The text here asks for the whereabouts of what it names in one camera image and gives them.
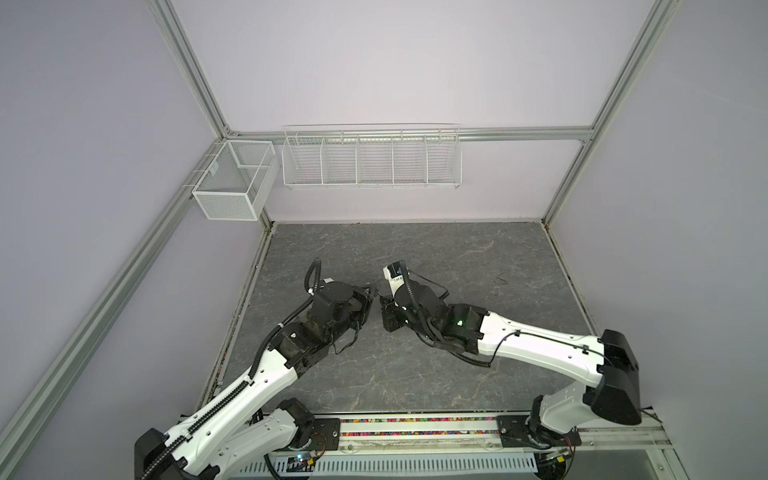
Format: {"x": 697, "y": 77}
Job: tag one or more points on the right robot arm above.
{"x": 603, "y": 369}

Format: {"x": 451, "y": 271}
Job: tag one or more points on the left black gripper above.
{"x": 365, "y": 301}

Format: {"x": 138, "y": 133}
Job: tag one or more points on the white mesh box basket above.
{"x": 237, "y": 181}

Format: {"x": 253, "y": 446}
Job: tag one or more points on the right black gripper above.
{"x": 391, "y": 308}

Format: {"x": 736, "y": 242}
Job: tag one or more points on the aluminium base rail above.
{"x": 456, "y": 432}

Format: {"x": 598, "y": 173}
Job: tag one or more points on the white wire shelf basket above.
{"x": 405, "y": 155}

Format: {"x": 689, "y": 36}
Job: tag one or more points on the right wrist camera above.
{"x": 395, "y": 274}

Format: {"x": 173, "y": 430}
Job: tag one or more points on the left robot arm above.
{"x": 225, "y": 435}

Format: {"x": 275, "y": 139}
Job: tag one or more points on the white vented cable duct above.
{"x": 340, "y": 466}

